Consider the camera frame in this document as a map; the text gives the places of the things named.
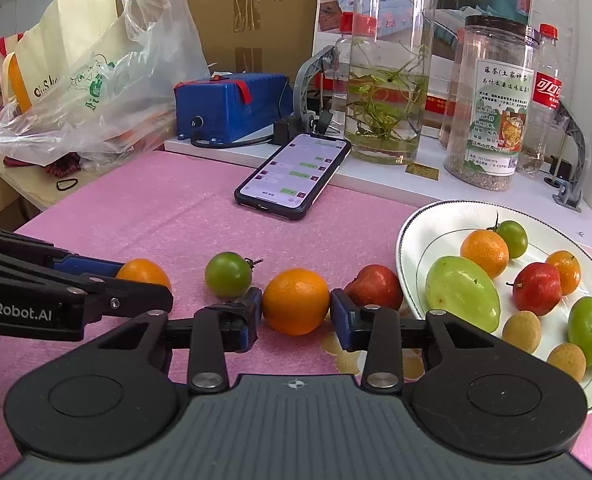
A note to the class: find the red fruit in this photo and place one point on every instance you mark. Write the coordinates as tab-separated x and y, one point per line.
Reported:
376	285
537	289

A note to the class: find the cola bottle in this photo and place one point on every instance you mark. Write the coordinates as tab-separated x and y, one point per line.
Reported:
543	100

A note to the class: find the white plate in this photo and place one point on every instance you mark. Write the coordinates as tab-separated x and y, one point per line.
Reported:
441	230

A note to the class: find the longan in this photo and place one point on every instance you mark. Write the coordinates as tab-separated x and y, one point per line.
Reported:
521	331
566	361

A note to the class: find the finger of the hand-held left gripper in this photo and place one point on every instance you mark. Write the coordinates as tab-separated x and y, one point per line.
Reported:
135	300
93	266

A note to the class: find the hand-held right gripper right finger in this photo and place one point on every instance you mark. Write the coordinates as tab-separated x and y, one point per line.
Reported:
341	320

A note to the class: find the large cardboard box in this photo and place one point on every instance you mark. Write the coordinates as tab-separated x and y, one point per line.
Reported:
256	10

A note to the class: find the pink tablecloth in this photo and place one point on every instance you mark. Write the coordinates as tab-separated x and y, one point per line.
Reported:
150	220

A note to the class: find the white board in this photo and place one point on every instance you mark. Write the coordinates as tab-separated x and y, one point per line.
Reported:
376	180

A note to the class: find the clear plastic bag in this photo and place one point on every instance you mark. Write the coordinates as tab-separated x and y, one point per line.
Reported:
140	85

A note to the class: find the red black knitted cloth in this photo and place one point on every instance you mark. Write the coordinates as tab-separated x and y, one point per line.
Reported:
55	165

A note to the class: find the blue plastic box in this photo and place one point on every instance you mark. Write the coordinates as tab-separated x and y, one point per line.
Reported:
225	105

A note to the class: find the gold card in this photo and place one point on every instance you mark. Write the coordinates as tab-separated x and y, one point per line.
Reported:
422	171

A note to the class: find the black smartphone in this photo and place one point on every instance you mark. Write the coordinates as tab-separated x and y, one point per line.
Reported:
296	175

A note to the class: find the grey plastic stand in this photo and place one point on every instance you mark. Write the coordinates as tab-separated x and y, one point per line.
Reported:
306	80
576	160

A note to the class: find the orange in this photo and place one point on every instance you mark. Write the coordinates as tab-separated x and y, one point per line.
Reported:
143	272
483	254
296	300
567	270

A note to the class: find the black power adapter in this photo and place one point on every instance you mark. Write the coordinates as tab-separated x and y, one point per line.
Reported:
288	131

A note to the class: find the clear bottle with red cap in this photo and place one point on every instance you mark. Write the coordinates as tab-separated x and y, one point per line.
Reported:
343	60

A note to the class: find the glass vase with plant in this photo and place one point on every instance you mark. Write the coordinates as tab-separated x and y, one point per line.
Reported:
386	85

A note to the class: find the labelled clear plastic jar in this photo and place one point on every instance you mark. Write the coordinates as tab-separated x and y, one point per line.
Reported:
491	110

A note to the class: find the green tomato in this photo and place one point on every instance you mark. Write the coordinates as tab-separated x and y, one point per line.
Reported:
227	275
513	239

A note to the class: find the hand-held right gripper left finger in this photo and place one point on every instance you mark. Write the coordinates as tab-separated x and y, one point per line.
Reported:
253	317

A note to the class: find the large green mango front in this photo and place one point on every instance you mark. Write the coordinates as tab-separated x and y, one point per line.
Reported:
461	292

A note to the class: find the plain clear plastic jar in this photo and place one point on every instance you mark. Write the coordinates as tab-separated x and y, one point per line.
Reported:
451	100

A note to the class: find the beige paper bag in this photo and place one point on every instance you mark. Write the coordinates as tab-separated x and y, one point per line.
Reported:
60	45

